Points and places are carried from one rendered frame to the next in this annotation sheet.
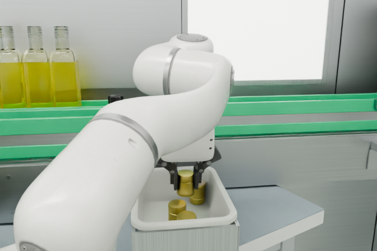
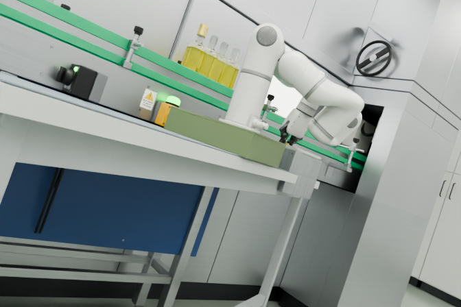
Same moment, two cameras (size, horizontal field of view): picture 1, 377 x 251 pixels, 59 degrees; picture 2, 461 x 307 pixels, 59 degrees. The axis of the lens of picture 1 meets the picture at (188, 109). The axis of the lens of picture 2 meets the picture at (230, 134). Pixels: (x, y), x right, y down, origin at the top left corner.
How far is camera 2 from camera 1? 132 cm
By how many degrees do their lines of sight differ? 35
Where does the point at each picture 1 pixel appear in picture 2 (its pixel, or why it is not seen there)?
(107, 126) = not seen: hidden behind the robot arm
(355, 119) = (326, 149)
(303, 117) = (310, 140)
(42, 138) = not seen: hidden behind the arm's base
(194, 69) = not seen: hidden behind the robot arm
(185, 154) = (296, 131)
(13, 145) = (223, 101)
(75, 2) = (225, 35)
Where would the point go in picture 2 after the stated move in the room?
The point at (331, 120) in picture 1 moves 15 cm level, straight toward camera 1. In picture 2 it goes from (318, 146) to (330, 147)
